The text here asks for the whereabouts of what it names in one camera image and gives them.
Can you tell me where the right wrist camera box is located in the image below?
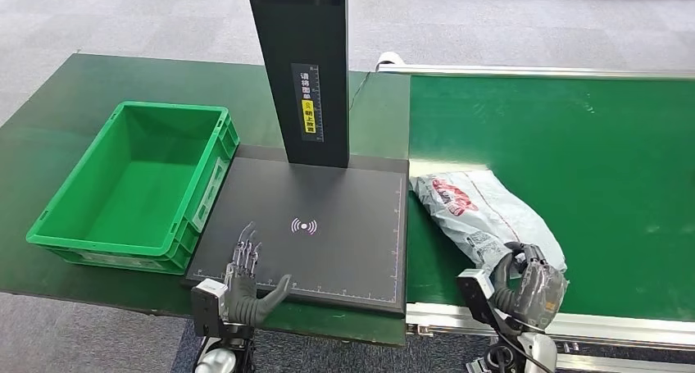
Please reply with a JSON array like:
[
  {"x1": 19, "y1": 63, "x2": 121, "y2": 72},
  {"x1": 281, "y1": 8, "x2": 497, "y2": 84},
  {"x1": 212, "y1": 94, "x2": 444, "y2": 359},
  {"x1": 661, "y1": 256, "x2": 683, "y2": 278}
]
[{"x1": 457, "y1": 268, "x2": 498, "y2": 330}]

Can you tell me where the dark green table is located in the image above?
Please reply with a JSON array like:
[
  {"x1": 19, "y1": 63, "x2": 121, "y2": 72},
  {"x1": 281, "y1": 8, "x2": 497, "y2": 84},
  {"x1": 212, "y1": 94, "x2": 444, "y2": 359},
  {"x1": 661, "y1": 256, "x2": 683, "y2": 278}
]
[{"x1": 0, "y1": 52, "x2": 412, "y2": 348}]

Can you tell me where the thin black cable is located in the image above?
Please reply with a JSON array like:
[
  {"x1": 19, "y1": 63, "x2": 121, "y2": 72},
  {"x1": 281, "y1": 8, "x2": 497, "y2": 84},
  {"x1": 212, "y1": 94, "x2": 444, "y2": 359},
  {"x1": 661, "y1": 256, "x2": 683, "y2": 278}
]
[{"x1": 347, "y1": 71, "x2": 374, "y2": 112}]

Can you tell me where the green conveyor belt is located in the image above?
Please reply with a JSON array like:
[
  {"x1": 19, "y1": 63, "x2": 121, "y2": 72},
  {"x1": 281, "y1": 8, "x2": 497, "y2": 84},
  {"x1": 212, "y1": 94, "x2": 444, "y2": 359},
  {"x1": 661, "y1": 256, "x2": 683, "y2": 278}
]
[{"x1": 407, "y1": 74, "x2": 695, "y2": 323}]

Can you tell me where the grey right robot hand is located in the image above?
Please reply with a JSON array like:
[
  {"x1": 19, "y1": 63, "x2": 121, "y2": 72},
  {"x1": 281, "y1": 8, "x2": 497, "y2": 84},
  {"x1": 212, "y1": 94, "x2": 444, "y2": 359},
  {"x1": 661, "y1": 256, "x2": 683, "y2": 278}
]
[{"x1": 490, "y1": 241, "x2": 570, "y2": 331}]

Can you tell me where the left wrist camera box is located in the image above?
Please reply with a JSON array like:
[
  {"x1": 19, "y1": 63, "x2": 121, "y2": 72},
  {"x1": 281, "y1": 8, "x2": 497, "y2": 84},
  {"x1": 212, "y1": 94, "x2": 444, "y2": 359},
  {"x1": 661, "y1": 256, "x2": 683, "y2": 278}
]
[{"x1": 190, "y1": 277, "x2": 229, "y2": 339}]

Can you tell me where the black weighing device with column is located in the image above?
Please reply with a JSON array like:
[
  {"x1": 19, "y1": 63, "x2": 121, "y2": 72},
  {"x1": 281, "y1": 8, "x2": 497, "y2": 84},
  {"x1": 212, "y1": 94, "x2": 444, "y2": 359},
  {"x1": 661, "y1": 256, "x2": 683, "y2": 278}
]
[{"x1": 181, "y1": 0, "x2": 410, "y2": 316}]

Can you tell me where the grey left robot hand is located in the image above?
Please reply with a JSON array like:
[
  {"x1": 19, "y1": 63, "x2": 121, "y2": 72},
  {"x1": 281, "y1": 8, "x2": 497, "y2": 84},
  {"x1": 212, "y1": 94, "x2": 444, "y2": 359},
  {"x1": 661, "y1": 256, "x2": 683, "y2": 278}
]
[{"x1": 224, "y1": 221, "x2": 293, "y2": 326}]

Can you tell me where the grey courier package red print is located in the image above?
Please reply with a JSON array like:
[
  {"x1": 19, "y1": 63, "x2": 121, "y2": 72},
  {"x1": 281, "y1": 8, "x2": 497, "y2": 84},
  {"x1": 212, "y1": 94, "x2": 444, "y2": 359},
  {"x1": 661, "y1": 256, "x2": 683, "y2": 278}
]
[{"x1": 409, "y1": 169, "x2": 569, "y2": 278}]

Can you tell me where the aluminium conveyor frame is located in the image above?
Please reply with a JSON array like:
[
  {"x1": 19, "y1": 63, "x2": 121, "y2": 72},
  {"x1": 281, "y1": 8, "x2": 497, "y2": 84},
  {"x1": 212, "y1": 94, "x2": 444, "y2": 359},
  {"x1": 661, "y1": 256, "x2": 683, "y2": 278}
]
[{"x1": 375, "y1": 51, "x2": 695, "y2": 373}]

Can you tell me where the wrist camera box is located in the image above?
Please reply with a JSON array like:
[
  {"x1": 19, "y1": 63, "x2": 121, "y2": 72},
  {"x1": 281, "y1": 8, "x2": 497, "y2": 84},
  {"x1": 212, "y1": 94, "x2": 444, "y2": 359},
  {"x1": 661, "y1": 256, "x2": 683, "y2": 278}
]
[
  {"x1": 190, "y1": 277, "x2": 229, "y2": 339},
  {"x1": 457, "y1": 268, "x2": 498, "y2": 330}
]

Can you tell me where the green plastic basket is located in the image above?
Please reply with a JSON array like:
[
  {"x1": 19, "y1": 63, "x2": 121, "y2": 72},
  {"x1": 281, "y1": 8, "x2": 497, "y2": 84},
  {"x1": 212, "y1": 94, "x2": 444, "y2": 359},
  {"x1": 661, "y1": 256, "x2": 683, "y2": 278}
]
[{"x1": 25, "y1": 100, "x2": 241, "y2": 277}]

